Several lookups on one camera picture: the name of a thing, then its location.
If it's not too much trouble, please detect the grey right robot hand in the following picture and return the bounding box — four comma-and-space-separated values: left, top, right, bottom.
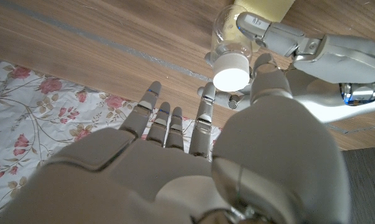
0, 52, 352, 224

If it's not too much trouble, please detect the yellow sponge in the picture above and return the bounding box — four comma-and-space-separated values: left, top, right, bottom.
221, 0, 296, 54

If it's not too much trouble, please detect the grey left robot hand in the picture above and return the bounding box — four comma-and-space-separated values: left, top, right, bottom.
196, 11, 375, 124

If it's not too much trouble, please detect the floral rose backdrop cloth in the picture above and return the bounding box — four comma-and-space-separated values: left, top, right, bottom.
0, 60, 222, 218

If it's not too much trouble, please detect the clear medicine bottle white cap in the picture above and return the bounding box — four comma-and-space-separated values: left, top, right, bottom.
211, 4, 254, 93

